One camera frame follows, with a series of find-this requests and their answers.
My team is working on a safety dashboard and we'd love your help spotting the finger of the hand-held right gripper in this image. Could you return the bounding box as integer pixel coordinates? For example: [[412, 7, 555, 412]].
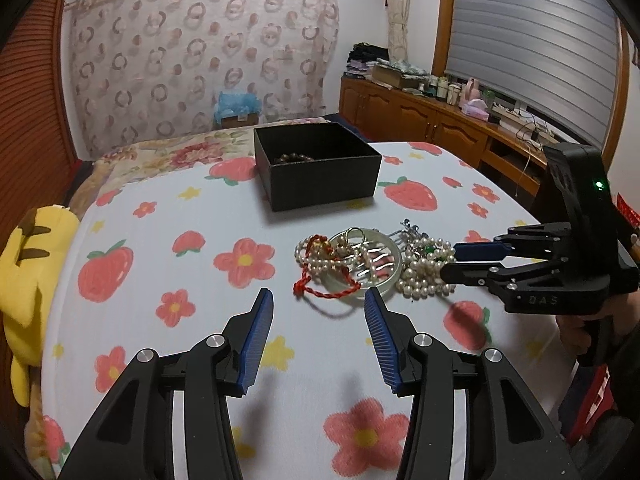
[[452, 222, 576, 264], [439, 258, 568, 287]]

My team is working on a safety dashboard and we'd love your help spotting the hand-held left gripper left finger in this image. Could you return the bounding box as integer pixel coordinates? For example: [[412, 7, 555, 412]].
[[57, 287, 275, 480]]

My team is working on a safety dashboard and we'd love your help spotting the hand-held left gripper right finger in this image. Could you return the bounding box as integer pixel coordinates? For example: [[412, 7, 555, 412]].
[[364, 287, 583, 480]]

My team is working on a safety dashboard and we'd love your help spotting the white pearl necklace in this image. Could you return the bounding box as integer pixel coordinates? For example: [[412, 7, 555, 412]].
[[394, 236, 459, 302]]

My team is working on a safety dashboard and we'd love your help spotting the black jewelry box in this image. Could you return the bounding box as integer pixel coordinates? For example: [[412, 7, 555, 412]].
[[253, 121, 383, 212]]

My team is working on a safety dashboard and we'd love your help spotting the person's right hand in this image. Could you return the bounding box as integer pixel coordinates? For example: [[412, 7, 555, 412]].
[[556, 294, 640, 362]]

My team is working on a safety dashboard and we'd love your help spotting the pale jade bangle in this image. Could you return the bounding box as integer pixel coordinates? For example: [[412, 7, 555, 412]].
[[319, 228, 404, 299]]

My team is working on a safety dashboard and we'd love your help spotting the red paper packet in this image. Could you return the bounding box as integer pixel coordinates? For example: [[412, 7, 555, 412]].
[[616, 192, 640, 235]]

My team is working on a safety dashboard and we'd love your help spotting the silver hair comb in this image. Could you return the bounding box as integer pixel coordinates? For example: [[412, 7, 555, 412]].
[[349, 244, 397, 282]]

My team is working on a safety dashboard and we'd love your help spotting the silver blue-tipped hair clip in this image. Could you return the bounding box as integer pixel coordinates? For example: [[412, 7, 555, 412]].
[[386, 218, 425, 242]]

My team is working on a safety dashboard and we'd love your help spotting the strawberry flower printed blanket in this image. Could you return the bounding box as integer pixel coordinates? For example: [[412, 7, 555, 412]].
[[40, 140, 582, 480]]

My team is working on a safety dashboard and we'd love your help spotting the white power strip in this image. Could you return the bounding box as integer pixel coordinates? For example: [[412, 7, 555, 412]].
[[492, 102, 557, 142]]

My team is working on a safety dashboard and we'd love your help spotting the pink tissue box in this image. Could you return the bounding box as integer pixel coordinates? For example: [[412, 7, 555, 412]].
[[459, 99, 490, 121]]

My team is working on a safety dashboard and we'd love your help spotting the red white striped cloth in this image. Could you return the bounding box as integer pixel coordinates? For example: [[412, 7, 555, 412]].
[[567, 364, 618, 438]]

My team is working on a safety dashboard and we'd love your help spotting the wooden cabinet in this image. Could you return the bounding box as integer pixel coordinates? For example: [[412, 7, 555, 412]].
[[339, 74, 568, 197]]

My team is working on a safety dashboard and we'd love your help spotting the group of white bottles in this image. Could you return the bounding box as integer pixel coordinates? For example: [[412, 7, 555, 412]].
[[426, 74, 464, 106]]

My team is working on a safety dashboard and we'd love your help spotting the flat cardboard box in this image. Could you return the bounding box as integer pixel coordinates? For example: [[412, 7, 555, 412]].
[[371, 62, 427, 89]]

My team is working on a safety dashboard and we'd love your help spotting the small cardboard box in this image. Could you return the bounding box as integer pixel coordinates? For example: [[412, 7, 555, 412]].
[[220, 112, 260, 130]]

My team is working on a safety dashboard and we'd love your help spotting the dark cloth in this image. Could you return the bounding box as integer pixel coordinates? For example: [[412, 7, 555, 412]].
[[567, 412, 640, 480]]

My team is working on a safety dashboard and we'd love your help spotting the grey window blind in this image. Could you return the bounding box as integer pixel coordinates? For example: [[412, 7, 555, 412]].
[[444, 0, 623, 137]]

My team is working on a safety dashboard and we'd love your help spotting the stack of folded clothes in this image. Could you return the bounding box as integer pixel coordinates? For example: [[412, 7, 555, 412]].
[[345, 43, 392, 80]]

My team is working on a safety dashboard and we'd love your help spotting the blue plastic bag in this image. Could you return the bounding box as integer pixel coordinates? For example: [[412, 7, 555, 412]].
[[214, 90, 262, 125]]

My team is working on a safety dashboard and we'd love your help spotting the yellow plush toy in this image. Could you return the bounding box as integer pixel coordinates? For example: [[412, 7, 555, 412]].
[[0, 204, 82, 407]]

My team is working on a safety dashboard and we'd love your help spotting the tied pale curtain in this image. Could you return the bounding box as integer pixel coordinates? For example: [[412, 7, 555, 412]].
[[381, 0, 435, 75]]

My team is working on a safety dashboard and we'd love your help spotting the wooden slatted door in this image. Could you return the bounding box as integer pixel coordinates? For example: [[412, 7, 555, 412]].
[[0, 0, 77, 243]]

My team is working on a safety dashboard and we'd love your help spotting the red braided cord bracelet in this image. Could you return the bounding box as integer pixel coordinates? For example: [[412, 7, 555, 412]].
[[292, 235, 363, 304]]

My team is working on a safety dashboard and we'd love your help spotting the small-bead pearl necklace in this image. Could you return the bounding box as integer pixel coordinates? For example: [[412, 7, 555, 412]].
[[294, 234, 362, 282]]

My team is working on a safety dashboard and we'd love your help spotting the ring-patterned curtain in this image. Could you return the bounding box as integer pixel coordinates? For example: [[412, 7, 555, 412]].
[[63, 0, 342, 159]]

